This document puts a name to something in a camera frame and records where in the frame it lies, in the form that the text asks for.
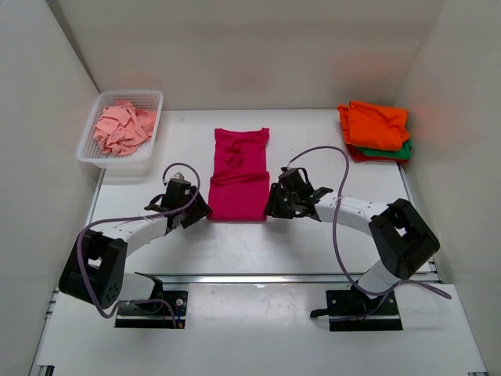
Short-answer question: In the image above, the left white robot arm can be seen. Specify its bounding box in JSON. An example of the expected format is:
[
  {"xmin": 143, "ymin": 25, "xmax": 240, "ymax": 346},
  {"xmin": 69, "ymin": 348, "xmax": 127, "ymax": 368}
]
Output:
[{"xmin": 59, "ymin": 178, "xmax": 212, "ymax": 309}]

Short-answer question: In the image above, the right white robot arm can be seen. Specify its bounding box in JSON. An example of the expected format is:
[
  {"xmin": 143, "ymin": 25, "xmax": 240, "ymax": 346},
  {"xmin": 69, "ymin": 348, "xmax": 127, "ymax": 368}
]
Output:
[{"xmin": 264, "ymin": 168, "xmax": 440, "ymax": 314}]

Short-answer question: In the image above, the magenta t shirt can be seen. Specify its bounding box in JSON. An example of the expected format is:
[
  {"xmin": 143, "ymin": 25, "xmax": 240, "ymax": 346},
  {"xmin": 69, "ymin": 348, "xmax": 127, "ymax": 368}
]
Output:
[{"xmin": 208, "ymin": 128, "xmax": 270, "ymax": 222}]

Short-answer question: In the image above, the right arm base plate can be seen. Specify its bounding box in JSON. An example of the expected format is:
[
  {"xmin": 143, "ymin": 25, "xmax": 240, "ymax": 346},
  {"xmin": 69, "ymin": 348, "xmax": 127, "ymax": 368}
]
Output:
[{"xmin": 310, "ymin": 287, "xmax": 403, "ymax": 332}]

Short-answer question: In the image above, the pink t shirt in basket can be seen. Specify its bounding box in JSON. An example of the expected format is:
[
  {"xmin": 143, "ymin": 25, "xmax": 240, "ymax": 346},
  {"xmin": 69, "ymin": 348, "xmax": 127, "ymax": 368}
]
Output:
[{"xmin": 93, "ymin": 100, "xmax": 157, "ymax": 156}]

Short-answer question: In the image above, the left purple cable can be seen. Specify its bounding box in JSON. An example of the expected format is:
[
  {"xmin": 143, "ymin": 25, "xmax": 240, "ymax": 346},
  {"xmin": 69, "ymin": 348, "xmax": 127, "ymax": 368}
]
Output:
[{"xmin": 76, "ymin": 162, "xmax": 202, "ymax": 328}]

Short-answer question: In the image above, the green folded t shirt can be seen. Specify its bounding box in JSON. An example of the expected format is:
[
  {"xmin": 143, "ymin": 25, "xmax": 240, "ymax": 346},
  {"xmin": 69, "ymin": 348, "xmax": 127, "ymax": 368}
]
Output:
[{"xmin": 355, "ymin": 139, "xmax": 413, "ymax": 161}]

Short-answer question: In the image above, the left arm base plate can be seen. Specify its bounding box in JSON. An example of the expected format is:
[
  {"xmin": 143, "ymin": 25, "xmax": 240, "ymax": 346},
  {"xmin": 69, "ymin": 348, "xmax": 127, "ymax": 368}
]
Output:
[{"xmin": 114, "ymin": 284, "xmax": 189, "ymax": 330}]

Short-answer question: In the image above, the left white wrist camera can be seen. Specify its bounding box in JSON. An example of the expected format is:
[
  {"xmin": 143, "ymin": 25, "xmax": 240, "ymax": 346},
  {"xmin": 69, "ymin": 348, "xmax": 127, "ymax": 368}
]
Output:
[{"xmin": 166, "ymin": 172, "xmax": 186, "ymax": 184}]

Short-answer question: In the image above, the white plastic basket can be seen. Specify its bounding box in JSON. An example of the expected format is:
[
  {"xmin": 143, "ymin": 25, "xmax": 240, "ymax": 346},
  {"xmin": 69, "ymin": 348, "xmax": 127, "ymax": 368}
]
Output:
[{"xmin": 77, "ymin": 90, "xmax": 164, "ymax": 173}]

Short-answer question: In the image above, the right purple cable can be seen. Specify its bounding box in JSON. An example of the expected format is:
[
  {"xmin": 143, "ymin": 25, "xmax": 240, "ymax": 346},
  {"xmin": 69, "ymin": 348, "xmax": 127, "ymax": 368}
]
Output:
[{"xmin": 285, "ymin": 145, "xmax": 453, "ymax": 322}]

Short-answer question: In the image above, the orange folded t shirt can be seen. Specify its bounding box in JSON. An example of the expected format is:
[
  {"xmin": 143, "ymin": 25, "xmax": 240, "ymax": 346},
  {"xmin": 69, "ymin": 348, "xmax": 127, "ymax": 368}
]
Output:
[{"xmin": 337, "ymin": 100, "xmax": 410, "ymax": 151}]

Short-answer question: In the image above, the red folded t shirt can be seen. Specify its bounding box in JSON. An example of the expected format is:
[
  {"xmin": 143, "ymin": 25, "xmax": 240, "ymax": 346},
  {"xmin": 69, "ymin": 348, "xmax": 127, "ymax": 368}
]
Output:
[{"xmin": 346, "ymin": 144, "xmax": 408, "ymax": 164}]

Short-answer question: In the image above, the aluminium table rail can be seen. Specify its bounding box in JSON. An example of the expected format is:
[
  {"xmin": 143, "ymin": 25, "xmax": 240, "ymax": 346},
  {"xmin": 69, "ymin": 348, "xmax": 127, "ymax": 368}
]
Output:
[{"xmin": 70, "ymin": 273, "xmax": 443, "ymax": 286}]

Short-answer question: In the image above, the purple cable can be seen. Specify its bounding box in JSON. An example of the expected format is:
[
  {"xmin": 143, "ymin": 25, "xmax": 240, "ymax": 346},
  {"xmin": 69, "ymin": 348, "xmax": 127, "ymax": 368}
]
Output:
[
  {"xmin": 76, "ymin": 162, "xmax": 202, "ymax": 328},
  {"xmin": 285, "ymin": 145, "xmax": 453, "ymax": 322}
]

